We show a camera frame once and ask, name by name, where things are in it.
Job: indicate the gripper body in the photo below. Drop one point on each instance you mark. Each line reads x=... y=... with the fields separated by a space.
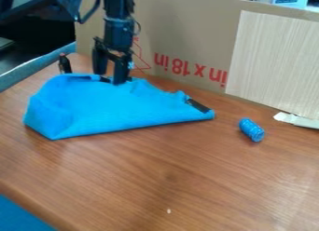
x=118 y=34

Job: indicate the black and red tool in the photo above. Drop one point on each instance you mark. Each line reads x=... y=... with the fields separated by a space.
x=65 y=64

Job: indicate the cardboard box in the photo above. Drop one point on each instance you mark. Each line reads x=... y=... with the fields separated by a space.
x=187 y=33

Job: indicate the blue ribbed toy cylinder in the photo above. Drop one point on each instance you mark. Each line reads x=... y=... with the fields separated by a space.
x=251 y=129

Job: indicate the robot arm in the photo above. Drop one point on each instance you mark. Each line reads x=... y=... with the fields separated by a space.
x=116 y=5

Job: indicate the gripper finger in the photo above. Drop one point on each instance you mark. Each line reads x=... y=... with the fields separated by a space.
x=121 y=71
x=99 y=62

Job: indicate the blue cloth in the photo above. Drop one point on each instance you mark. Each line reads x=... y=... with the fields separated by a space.
x=108 y=107

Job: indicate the white cardboard scrap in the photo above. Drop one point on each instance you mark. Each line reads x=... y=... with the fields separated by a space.
x=295 y=119

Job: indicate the light wooden board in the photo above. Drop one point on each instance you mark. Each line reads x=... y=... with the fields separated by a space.
x=276 y=61

